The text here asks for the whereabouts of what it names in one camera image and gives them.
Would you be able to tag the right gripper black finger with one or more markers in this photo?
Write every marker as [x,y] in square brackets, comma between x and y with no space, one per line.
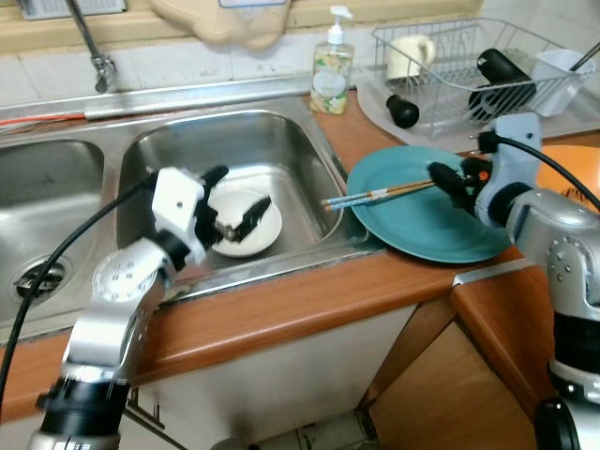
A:
[452,188]
[443,172]

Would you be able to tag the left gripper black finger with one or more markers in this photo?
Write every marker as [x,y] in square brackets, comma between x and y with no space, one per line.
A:
[214,177]
[251,217]

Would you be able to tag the white bowl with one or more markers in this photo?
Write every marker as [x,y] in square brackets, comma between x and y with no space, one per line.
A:
[244,246]

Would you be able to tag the blue-tipped wooden chopstick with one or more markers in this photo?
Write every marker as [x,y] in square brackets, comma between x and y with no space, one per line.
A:
[375,195]
[370,201]

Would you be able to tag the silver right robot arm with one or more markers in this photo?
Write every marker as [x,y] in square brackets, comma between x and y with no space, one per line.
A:
[562,253]

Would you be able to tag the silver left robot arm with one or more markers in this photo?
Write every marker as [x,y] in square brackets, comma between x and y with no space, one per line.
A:
[112,309]

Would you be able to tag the steel kitchen sink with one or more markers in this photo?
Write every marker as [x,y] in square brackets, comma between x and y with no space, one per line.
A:
[234,145]

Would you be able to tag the white kitchen cabinet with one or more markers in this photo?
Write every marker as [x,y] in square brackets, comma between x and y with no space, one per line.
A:
[281,384]

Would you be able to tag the translucent drain tray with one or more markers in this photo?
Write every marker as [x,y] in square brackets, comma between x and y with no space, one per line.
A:
[450,127]

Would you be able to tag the black round bottle cap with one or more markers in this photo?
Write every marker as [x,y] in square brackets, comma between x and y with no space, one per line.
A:
[403,111]

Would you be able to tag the orange bowl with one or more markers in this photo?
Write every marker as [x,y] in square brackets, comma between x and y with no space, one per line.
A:
[572,169]

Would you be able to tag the black bottle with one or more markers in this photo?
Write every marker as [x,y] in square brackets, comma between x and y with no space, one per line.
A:
[502,80]

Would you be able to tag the cream mug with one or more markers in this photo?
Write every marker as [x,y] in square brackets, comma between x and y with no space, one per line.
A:
[411,56]

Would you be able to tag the white cutlery holder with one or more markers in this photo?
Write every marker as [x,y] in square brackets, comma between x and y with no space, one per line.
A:
[556,82]

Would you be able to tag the soap dispenser bottle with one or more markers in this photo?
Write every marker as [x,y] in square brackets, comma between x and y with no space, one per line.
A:
[333,77]

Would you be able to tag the beige plastic basin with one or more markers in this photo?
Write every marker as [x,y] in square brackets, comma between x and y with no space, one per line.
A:
[220,23]

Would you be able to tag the black chopstick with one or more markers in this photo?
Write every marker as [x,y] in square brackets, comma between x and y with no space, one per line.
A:
[587,54]

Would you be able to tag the steel faucet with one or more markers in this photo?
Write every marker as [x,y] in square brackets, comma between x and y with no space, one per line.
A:
[92,47]

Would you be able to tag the slotted sink drain strainer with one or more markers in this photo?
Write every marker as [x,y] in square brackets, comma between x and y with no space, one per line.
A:
[39,281]

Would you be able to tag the wooden cabinet door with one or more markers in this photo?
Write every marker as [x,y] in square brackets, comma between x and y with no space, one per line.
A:
[450,403]

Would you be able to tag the white vent grille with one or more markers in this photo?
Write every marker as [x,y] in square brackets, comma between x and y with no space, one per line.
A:
[70,7]

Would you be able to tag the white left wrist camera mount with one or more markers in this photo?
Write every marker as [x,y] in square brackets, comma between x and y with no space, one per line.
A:
[176,206]

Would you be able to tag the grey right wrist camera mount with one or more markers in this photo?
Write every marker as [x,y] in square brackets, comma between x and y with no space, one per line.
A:
[514,159]

